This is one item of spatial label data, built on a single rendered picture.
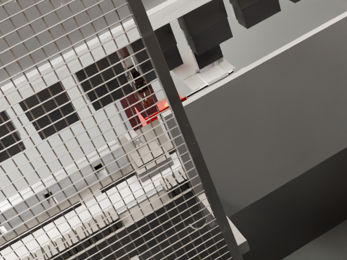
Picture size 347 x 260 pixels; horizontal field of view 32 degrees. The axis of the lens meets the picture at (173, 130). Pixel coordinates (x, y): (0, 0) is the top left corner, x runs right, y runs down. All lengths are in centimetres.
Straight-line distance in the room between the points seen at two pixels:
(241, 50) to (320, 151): 243
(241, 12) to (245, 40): 223
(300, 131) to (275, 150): 9
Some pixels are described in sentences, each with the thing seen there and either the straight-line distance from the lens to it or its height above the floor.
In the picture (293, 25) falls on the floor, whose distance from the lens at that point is 440.
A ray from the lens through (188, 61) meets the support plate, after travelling 241.
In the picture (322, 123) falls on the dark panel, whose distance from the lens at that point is 187.
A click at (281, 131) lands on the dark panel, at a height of 110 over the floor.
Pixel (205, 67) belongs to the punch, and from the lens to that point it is 220.
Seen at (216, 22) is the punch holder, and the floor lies 124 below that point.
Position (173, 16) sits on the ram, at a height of 133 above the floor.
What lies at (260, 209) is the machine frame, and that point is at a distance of 261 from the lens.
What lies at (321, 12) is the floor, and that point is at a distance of 446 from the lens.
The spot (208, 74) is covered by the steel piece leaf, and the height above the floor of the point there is 100.
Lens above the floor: 224
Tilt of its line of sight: 36 degrees down
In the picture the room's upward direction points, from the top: 23 degrees counter-clockwise
